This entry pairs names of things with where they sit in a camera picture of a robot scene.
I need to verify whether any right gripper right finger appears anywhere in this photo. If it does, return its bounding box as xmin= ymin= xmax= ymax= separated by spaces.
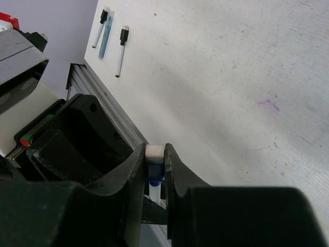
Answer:
xmin=164 ymin=144 xmax=327 ymax=246

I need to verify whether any black cap marker inner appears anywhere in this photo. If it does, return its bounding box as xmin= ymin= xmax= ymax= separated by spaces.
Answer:
xmin=115 ymin=26 xmax=129 ymax=78

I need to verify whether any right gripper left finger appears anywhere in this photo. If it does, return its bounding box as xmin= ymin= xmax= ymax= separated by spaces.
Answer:
xmin=1 ymin=144 xmax=146 ymax=246

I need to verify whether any blue cap whiteboard marker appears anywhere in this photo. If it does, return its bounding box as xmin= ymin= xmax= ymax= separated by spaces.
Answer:
xmin=145 ymin=144 xmax=165 ymax=205

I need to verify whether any black cap marker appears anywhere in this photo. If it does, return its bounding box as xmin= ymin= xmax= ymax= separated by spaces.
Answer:
xmin=115 ymin=26 xmax=129 ymax=78
xmin=92 ymin=6 xmax=109 ymax=48

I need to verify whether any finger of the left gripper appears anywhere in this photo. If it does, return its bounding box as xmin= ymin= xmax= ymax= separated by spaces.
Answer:
xmin=141 ymin=196 xmax=168 ymax=225

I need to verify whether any light blue pen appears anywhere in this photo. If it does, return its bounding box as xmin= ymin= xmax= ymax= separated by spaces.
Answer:
xmin=98 ymin=11 xmax=115 ymax=60

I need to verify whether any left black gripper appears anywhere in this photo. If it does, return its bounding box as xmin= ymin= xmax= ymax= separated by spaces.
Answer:
xmin=14 ymin=94 xmax=133 ymax=183

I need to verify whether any black cap marker outer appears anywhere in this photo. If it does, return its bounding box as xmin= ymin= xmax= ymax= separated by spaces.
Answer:
xmin=92 ymin=6 xmax=109 ymax=48

